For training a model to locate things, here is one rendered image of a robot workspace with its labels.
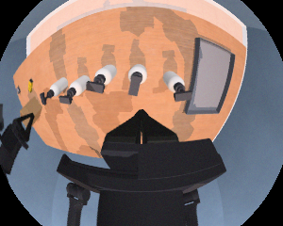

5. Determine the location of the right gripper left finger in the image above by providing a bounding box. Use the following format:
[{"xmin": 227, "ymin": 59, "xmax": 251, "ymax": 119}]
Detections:
[{"xmin": 103, "ymin": 109, "xmax": 142, "ymax": 144}]

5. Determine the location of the brown cardboard box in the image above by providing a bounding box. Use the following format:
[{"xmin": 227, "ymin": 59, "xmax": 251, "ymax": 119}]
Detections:
[{"xmin": 20, "ymin": 96, "xmax": 42, "ymax": 127}]

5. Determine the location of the white pump bottle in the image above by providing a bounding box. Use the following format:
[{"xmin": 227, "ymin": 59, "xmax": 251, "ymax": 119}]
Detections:
[
  {"xmin": 40, "ymin": 77, "xmax": 68, "ymax": 105},
  {"xmin": 163, "ymin": 71, "xmax": 192, "ymax": 102},
  {"xmin": 58, "ymin": 75, "xmax": 91, "ymax": 105},
  {"xmin": 86, "ymin": 64, "xmax": 117, "ymax": 94},
  {"xmin": 128, "ymin": 64, "xmax": 147, "ymax": 97}
]

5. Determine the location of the yellow pocket level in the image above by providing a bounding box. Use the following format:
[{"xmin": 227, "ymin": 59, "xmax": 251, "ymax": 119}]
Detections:
[{"xmin": 28, "ymin": 79, "xmax": 33, "ymax": 92}]

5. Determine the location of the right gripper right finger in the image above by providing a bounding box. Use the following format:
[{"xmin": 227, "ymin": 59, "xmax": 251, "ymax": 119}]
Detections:
[{"xmin": 141, "ymin": 109, "xmax": 179, "ymax": 144}]

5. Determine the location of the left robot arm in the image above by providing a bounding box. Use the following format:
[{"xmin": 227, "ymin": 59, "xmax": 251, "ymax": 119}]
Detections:
[{"xmin": 0, "ymin": 104, "xmax": 91, "ymax": 226}]

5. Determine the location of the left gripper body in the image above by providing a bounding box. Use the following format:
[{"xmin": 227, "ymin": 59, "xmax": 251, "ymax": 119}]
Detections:
[{"xmin": 2, "ymin": 121, "xmax": 28, "ymax": 160}]

